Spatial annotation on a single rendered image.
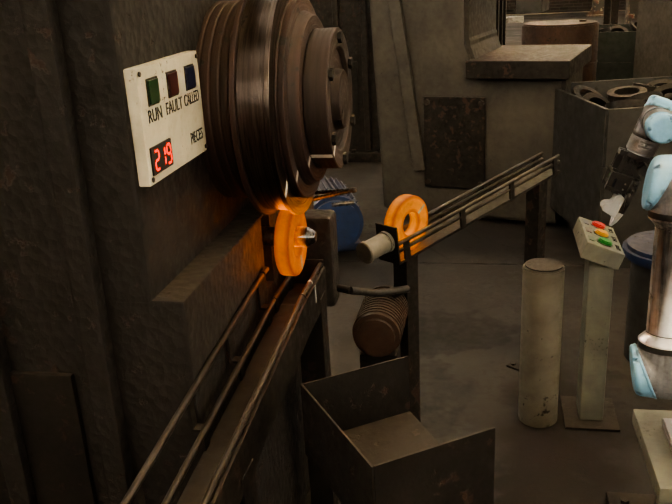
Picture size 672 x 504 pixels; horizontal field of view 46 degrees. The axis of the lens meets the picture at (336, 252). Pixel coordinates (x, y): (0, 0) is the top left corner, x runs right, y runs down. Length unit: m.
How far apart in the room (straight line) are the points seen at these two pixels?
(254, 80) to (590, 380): 1.52
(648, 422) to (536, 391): 0.51
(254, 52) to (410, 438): 0.73
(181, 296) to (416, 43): 3.19
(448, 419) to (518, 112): 2.09
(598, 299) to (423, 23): 2.28
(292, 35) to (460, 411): 1.49
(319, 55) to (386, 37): 2.88
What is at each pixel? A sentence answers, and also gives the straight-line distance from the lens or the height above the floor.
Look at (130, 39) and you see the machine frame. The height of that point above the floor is 1.28.
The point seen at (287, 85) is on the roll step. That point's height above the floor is 1.17.
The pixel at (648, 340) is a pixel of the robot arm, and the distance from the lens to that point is 1.84.
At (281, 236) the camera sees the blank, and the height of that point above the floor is 0.84.
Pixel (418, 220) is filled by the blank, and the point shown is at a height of 0.71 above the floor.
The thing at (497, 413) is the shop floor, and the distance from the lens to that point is 2.61.
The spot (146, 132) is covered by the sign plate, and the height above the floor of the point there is 1.14.
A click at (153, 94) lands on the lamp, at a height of 1.20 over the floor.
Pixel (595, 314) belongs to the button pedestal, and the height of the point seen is 0.37.
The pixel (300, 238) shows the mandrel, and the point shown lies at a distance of 1.69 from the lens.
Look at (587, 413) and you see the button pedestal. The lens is 2.59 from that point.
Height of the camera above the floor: 1.36
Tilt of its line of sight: 20 degrees down
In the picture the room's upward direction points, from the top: 3 degrees counter-clockwise
